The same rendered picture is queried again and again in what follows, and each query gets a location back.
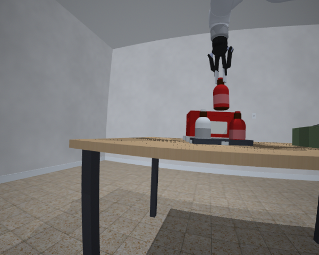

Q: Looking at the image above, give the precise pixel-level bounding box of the red bottle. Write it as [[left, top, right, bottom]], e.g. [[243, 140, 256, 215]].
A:
[[213, 78, 229, 111], [229, 111, 246, 140]]

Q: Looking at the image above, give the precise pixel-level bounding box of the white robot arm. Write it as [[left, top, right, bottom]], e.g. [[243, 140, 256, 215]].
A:
[[208, 0, 294, 41]]

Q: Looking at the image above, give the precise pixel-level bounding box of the white bottle with brown band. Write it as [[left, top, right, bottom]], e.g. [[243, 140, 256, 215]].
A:
[[195, 109, 211, 139]]

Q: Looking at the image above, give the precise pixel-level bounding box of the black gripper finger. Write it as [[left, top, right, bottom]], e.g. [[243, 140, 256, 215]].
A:
[[220, 46, 233, 83], [207, 49, 220, 84]]

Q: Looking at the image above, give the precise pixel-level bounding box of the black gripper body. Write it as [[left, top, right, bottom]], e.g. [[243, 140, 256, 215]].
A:
[[212, 36, 228, 57]]

